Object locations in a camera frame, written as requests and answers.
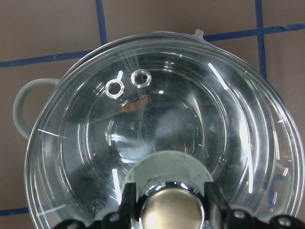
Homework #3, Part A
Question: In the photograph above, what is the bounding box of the brown paper table cover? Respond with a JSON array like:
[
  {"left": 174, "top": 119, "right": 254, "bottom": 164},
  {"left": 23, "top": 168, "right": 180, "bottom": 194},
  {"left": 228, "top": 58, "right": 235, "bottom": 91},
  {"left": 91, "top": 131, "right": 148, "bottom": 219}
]
[{"left": 0, "top": 0, "right": 305, "bottom": 229}]

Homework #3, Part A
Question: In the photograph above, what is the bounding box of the glass pot lid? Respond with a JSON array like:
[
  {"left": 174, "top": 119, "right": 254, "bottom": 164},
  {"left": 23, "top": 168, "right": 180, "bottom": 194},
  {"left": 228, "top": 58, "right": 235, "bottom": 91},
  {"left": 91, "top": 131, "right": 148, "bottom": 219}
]
[{"left": 24, "top": 31, "right": 302, "bottom": 229}]

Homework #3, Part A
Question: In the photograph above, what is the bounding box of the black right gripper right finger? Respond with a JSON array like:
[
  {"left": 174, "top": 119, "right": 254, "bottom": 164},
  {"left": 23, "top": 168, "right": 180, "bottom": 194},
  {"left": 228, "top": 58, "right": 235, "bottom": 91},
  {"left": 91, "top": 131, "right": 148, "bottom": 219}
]
[{"left": 204, "top": 182, "right": 305, "bottom": 229}]

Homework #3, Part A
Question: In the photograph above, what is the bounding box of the pale green steel pot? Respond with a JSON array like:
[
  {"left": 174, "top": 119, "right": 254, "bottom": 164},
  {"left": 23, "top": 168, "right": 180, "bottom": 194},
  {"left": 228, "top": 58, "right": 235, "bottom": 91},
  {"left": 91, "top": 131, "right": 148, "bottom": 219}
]
[{"left": 13, "top": 28, "right": 302, "bottom": 229}]

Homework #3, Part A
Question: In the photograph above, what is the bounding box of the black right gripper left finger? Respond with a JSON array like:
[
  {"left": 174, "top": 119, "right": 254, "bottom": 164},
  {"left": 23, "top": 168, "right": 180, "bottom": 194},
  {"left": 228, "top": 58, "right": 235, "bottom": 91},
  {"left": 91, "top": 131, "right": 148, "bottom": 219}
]
[{"left": 56, "top": 183, "right": 137, "bottom": 229}]

